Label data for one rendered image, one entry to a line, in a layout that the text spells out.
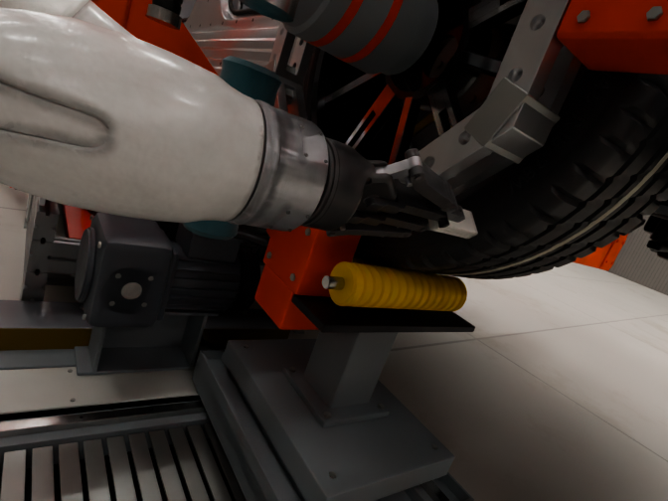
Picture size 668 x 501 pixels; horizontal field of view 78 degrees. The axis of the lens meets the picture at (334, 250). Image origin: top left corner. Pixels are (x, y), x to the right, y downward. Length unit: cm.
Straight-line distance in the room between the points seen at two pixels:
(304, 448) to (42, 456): 43
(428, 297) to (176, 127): 46
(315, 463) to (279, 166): 51
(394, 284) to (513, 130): 25
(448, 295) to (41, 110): 56
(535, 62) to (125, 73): 32
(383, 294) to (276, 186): 31
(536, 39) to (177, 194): 33
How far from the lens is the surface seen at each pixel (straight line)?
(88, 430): 91
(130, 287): 82
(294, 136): 29
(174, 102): 25
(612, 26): 41
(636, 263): 1294
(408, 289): 59
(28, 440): 89
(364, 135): 71
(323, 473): 69
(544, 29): 44
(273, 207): 29
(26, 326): 106
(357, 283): 51
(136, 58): 26
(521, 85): 42
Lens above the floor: 67
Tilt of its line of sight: 13 degrees down
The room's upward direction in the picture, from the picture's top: 20 degrees clockwise
